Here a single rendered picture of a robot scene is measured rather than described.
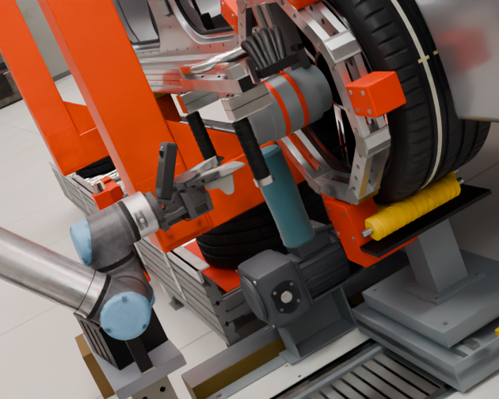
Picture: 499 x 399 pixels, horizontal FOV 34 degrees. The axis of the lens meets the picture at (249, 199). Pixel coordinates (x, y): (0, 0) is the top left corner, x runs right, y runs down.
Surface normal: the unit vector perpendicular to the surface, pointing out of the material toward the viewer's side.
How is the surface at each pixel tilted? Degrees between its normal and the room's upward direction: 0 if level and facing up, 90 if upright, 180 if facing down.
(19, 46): 90
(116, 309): 93
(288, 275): 90
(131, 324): 92
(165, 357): 0
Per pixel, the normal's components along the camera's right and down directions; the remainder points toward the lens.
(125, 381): -0.37, -0.88
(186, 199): 0.36, 0.14
